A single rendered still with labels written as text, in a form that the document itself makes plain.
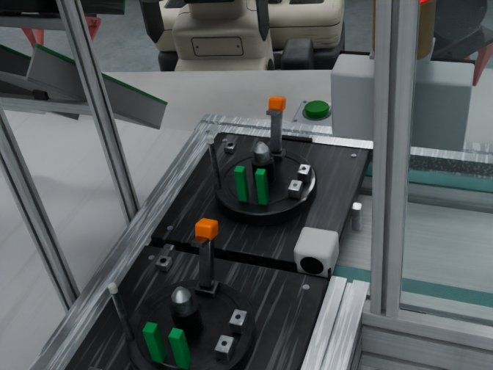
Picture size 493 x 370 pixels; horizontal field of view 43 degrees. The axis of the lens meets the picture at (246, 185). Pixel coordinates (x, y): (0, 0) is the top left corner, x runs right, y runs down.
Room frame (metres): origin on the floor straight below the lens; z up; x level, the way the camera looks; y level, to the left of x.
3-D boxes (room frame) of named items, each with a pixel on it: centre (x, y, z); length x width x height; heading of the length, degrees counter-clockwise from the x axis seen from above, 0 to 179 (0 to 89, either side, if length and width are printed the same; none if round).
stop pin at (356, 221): (0.61, -0.14, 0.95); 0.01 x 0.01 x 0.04; 65
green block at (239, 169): (0.63, 0.01, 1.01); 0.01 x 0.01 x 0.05; 65
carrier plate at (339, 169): (0.67, -0.03, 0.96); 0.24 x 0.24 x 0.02; 65
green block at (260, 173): (0.62, -0.02, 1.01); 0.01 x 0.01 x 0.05; 65
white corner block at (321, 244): (0.54, -0.07, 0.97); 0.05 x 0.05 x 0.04; 65
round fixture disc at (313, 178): (0.67, -0.03, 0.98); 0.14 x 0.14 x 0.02
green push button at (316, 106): (0.85, -0.13, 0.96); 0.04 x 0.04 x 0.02
